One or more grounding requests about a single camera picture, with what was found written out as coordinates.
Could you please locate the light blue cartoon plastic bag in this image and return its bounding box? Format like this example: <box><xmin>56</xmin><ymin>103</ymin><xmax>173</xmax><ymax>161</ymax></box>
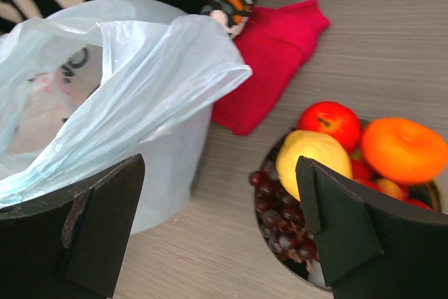
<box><xmin>1</xmin><ymin>0</ymin><xmax>252</xmax><ymax>234</ymax></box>

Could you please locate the red yellow cherry bunch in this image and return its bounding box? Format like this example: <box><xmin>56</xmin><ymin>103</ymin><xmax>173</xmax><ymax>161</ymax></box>
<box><xmin>350</xmin><ymin>148</ymin><xmax>435</xmax><ymax>210</ymax></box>

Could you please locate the red folded cloth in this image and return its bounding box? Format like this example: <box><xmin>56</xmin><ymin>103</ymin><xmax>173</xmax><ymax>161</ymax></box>
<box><xmin>211</xmin><ymin>0</ymin><xmax>330</xmax><ymax>136</ymax></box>

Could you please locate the red apple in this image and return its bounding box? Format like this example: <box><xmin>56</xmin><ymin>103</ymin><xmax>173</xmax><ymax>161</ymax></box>
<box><xmin>296</xmin><ymin>101</ymin><xmax>363</xmax><ymax>154</ymax></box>

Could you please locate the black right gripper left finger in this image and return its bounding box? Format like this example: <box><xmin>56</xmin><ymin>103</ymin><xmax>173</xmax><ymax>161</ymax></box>
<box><xmin>1</xmin><ymin>155</ymin><xmax>145</xmax><ymax>298</ymax></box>

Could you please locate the yellow pear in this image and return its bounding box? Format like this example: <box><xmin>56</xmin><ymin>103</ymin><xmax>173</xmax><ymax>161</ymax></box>
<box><xmin>275</xmin><ymin>129</ymin><xmax>354</xmax><ymax>202</ymax></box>

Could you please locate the orange persimmon fruit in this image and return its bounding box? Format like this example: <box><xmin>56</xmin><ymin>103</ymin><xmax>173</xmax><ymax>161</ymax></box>
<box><xmin>360</xmin><ymin>118</ymin><xmax>447</xmax><ymax>184</ymax></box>

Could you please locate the black fruit plate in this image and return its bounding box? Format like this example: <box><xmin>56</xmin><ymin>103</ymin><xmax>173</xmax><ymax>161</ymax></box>
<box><xmin>253</xmin><ymin>118</ymin><xmax>442</xmax><ymax>291</ymax></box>

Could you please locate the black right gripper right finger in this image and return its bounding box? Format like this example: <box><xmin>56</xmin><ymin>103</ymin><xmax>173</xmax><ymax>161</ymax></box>
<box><xmin>296</xmin><ymin>157</ymin><xmax>447</xmax><ymax>299</ymax></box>

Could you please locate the dark purple grape bunch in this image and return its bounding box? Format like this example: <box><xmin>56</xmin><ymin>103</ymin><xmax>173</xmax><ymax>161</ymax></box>
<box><xmin>248</xmin><ymin>160</ymin><xmax>319</xmax><ymax>272</ymax></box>

